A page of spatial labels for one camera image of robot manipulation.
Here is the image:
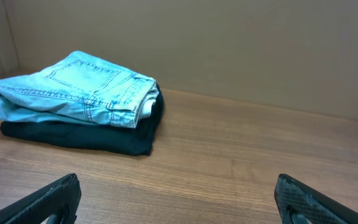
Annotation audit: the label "folded black garment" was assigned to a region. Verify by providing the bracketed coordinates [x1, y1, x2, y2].
[0, 80, 164, 156]

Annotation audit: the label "folded light blue jeans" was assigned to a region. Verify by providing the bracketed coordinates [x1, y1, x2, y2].
[0, 51, 160, 128]

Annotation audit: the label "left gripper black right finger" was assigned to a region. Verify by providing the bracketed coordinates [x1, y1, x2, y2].
[274, 174, 358, 224]

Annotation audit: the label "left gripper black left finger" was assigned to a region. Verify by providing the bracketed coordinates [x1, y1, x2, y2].
[0, 173, 81, 224]

